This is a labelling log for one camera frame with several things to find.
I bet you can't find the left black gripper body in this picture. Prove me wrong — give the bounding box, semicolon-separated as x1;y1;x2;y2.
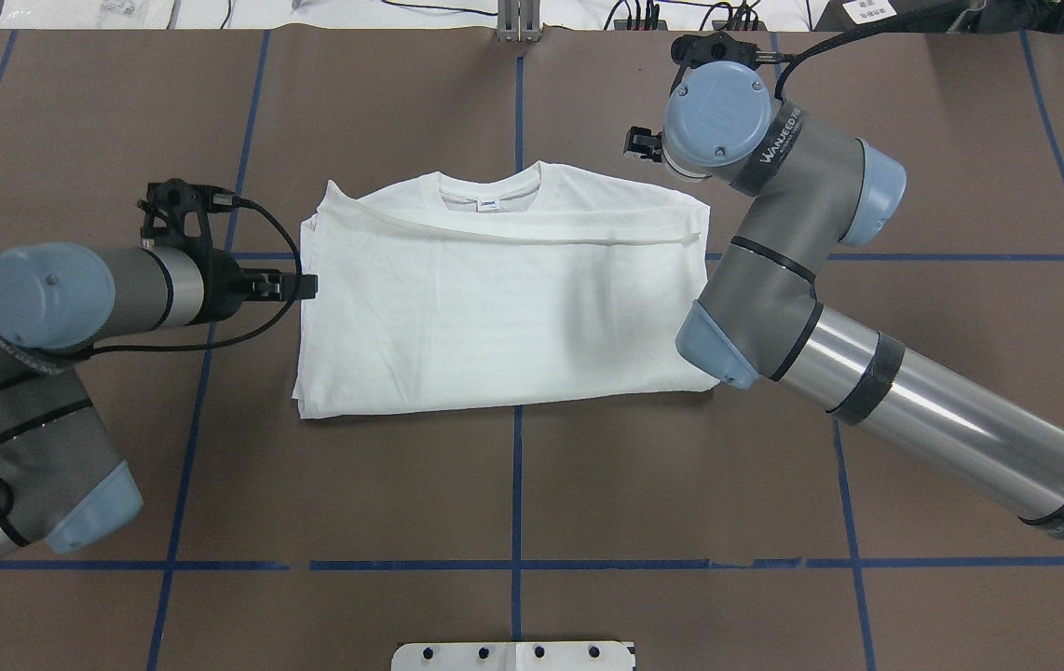
201;252;246;322

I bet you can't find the white long-sleeve printed shirt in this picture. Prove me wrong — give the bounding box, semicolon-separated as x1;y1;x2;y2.
293;162;716;420

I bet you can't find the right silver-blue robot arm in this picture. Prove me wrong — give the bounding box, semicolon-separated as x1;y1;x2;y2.
625;61;1064;544

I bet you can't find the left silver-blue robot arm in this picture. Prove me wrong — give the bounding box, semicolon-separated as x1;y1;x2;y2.
0;242;318;559

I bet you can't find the black box white label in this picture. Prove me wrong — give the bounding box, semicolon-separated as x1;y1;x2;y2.
813;1;972;34

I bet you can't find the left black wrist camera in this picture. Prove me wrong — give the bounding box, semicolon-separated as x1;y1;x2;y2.
137;178;238;261

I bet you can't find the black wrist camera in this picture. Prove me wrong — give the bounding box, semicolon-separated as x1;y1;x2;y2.
670;33;763;71
137;178;238;261

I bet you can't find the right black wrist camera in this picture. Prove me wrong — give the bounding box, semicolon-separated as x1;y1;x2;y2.
670;33;763;71

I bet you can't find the aluminium frame post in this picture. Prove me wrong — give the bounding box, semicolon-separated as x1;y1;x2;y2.
497;0;543;43

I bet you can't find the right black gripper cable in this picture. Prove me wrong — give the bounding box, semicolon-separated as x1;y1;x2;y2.
757;0;980;99

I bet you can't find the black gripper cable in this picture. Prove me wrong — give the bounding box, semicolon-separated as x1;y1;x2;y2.
0;191;309;523
757;0;980;99

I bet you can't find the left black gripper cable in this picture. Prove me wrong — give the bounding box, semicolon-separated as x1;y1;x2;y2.
0;191;309;523

